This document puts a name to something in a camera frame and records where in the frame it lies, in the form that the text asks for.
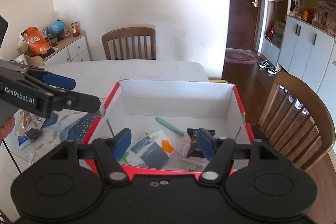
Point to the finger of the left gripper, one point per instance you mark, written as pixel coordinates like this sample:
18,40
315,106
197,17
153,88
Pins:
76,101
51,78

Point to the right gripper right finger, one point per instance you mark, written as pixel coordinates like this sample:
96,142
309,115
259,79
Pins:
219,153

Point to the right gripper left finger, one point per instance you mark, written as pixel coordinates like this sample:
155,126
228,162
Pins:
108,153

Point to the black snack bar packet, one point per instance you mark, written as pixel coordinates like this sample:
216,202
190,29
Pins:
194,150

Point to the bag of black seeds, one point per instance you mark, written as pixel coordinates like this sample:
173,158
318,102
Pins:
34,134

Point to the teal green pen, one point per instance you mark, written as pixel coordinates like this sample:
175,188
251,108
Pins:
169,126

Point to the red cardboard box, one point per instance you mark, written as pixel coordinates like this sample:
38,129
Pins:
134,104

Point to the brown foil snack bag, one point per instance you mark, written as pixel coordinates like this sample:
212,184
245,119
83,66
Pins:
27,121

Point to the pink pastry packet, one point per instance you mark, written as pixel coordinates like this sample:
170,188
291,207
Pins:
181,151

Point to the blue white snack packet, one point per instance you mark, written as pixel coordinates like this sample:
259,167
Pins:
23,140

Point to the person left hand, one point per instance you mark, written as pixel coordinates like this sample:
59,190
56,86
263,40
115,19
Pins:
7,128

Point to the orange snack bag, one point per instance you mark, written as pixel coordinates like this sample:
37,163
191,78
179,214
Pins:
35,41

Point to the white drawer cabinet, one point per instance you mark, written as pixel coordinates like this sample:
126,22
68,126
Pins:
70,50

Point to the blue globe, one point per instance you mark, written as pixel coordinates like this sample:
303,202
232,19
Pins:
56,29

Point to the red lid jar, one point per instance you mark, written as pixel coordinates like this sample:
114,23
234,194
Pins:
75,29

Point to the wooden chair at right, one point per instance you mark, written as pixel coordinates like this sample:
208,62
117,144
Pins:
296,122

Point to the wooden chair behind table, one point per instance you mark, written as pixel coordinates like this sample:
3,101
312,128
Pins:
131,43

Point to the brown entrance door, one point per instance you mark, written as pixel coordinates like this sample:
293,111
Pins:
244,1

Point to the white wall cabinet unit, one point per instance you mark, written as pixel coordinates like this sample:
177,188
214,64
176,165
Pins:
303,44

